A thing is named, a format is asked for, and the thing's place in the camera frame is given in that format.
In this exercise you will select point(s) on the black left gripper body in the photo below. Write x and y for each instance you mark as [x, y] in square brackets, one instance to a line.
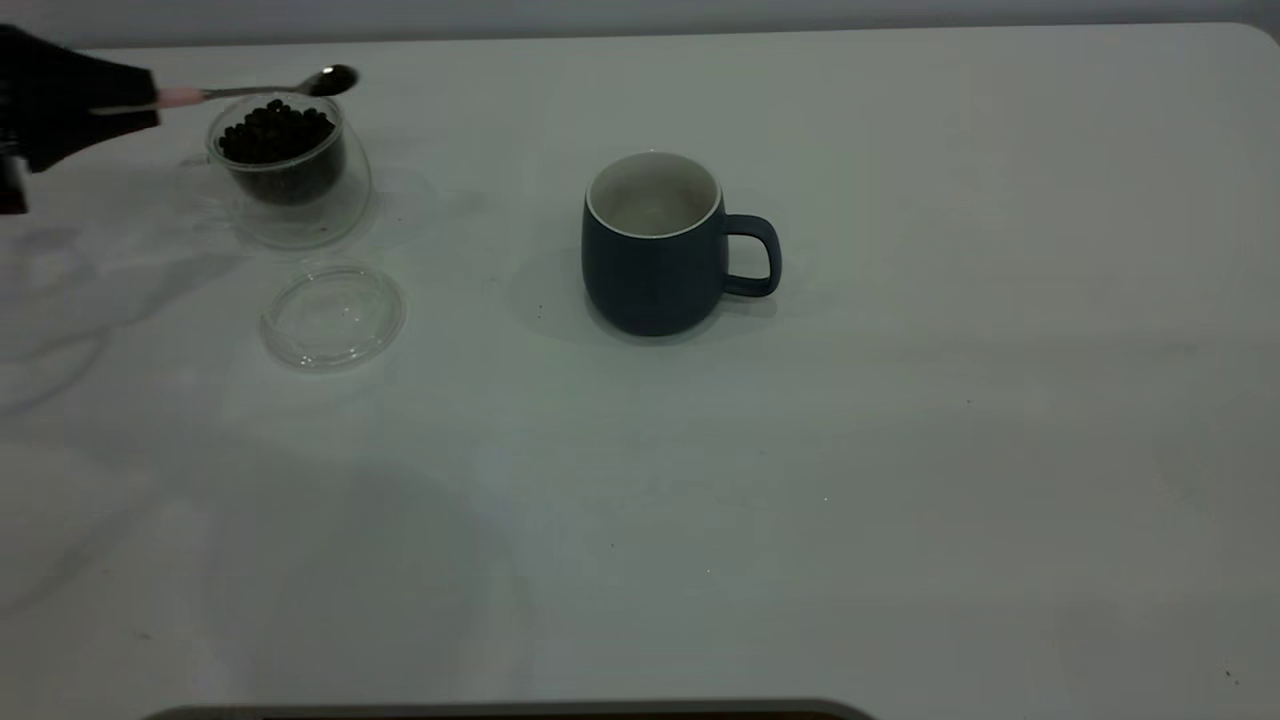
[12, 185]

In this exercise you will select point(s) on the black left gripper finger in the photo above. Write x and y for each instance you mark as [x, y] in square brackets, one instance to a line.
[70, 135]
[60, 75]

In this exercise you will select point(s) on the dark grey ceramic mug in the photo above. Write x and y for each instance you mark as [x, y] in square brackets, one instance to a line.
[650, 285]

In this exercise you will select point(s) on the dark coffee beans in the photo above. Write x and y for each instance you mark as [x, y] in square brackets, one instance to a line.
[275, 140]

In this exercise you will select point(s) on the clear round glass lid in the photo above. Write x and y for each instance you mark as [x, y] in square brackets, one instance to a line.
[330, 320]

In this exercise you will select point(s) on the clear double-wall glass cup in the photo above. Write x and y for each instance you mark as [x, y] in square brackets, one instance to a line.
[300, 222]

